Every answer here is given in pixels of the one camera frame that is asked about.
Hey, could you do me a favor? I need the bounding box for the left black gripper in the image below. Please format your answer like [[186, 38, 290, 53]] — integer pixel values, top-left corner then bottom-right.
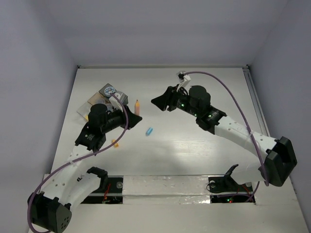
[[101, 103, 141, 133]]

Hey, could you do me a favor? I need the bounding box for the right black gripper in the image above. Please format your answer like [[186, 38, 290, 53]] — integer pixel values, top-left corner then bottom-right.
[[150, 84, 200, 117]]

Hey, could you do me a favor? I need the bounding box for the peach highlighter marker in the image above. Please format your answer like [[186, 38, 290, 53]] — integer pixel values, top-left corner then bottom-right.
[[134, 100, 140, 116]]

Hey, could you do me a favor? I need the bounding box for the orange marker cap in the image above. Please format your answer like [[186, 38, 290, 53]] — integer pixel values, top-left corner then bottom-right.
[[111, 139, 119, 148]]

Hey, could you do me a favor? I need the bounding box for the blue lid jar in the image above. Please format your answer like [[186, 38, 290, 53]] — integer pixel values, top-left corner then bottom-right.
[[104, 86, 116, 97]]

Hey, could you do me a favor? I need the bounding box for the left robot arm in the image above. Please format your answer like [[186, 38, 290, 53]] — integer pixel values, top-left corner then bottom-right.
[[27, 104, 142, 233]]

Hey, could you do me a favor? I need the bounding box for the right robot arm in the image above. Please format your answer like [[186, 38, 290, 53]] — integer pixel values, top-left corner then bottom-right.
[[151, 85, 297, 190]]

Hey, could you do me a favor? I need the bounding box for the blue marker cap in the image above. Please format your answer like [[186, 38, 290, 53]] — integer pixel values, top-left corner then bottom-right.
[[145, 127, 153, 136]]

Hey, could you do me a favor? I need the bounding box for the clear plastic bin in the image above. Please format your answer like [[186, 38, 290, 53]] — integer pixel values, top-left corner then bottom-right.
[[76, 102, 92, 121]]

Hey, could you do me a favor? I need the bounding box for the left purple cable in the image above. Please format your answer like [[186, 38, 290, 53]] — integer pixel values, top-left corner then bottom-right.
[[27, 96, 129, 233]]

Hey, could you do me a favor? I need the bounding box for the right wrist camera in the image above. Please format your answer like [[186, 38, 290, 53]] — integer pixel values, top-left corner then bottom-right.
[[176, 71, 191, 91]]

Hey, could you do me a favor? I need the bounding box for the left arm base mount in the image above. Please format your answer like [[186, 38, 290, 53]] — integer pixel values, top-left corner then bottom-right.
[[81, 167, 123, 204]]

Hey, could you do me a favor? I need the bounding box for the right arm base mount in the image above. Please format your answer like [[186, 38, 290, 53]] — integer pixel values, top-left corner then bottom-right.
[[206, 165, 255, 204]]

